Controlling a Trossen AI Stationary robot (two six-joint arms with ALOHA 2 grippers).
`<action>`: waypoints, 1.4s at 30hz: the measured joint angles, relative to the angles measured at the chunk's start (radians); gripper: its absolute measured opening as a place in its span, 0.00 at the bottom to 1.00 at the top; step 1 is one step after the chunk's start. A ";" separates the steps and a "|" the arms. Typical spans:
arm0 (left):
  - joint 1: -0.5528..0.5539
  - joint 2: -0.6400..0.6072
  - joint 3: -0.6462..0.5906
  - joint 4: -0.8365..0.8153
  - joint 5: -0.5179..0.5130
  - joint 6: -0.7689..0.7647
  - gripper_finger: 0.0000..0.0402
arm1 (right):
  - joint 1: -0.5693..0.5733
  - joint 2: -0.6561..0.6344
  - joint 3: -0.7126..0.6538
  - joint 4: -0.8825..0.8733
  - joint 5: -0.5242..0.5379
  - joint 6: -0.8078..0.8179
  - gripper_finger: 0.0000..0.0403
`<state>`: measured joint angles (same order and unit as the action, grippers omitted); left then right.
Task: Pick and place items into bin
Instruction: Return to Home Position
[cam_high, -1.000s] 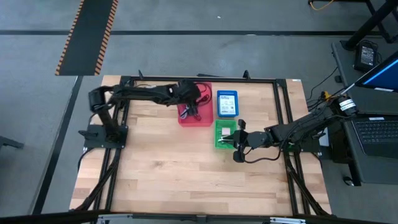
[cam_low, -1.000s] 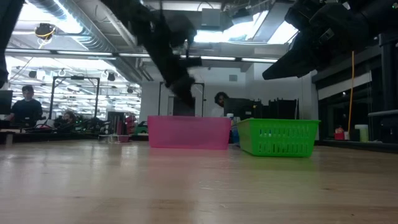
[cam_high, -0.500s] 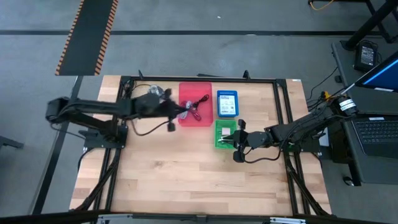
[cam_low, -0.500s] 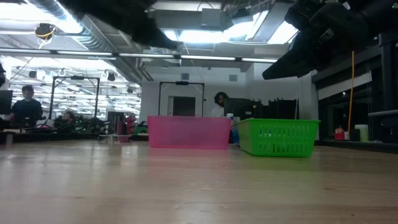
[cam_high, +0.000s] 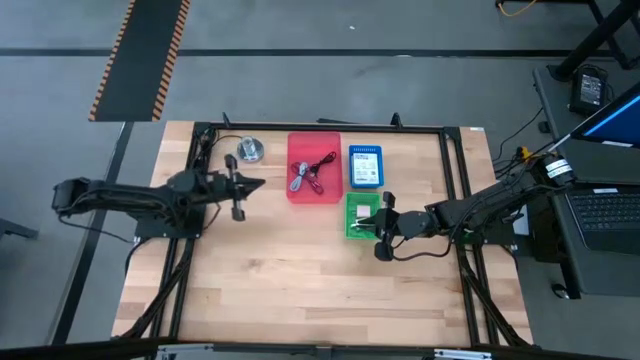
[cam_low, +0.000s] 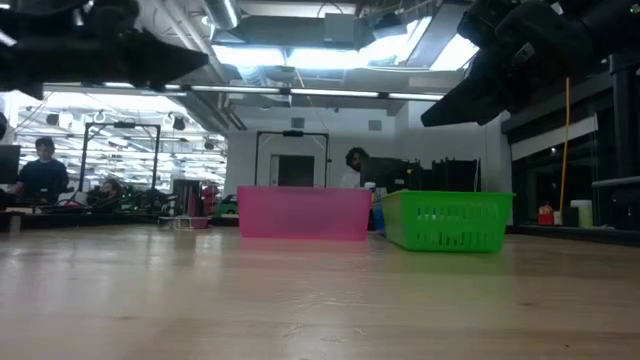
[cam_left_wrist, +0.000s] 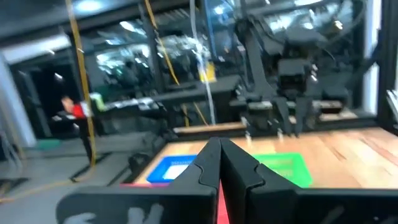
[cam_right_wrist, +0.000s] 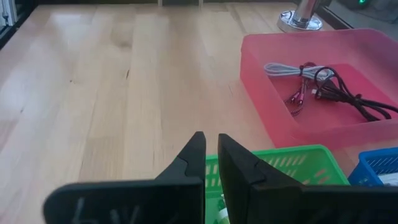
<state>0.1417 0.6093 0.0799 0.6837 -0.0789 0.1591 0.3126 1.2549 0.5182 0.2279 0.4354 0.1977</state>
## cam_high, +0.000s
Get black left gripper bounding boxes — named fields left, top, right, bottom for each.
left=217, top=153, right=266, bottom=223

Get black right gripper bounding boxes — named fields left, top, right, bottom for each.
left=355, top=191, right=402, bottom=263

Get silver cable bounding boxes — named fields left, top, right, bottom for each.
left=289, top=160, right=310, bottom=194

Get white green-edged product box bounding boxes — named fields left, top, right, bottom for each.
left=351, top=152, right=380, bottom=184

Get black cable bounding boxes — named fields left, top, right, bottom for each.
left=308, top=151, right=338, bottom=177

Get translucent red plastic bin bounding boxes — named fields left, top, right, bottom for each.
left=285, top=130, right=345, bottom=206

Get green plastic basket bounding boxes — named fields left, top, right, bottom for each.
left=344, top=191, right=384, bottom=241

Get blue plastic basket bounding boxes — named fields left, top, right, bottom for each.
left=347, top=144, right=385, bottom=190

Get black orange-striped floor mat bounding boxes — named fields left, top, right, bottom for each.
left=88, top=0, right=192, bottom=123

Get laptop computer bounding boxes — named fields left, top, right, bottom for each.
left=532, top=63, right=640, bottom=301

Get black laptop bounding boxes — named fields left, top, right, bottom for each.
left=563, top=187, right=640, bottom=255

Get dark chair leg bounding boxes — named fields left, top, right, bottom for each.
left=0, top=217, right=40, bottom=241

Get computer monitor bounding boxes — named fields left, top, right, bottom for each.
left=569, top=82, right=640, bottom=150

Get black stand legs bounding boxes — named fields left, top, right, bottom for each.
left=547, top=0, right=640, bottom=81

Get black aluminium table frame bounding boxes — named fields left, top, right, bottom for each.
left=112, top=112, right=534, bottom=360

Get yellow floor cable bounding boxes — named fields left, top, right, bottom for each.
left=496, top=0, right=540, bottom=18

